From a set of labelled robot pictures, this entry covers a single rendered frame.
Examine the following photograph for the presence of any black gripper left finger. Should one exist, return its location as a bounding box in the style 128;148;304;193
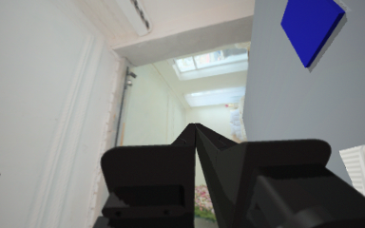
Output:
100;123;196;216

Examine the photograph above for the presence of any dark blue flat plate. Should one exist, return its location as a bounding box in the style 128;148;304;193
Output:
280;0;345;67

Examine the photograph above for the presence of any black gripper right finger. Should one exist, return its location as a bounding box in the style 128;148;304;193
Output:
194;123;332;228

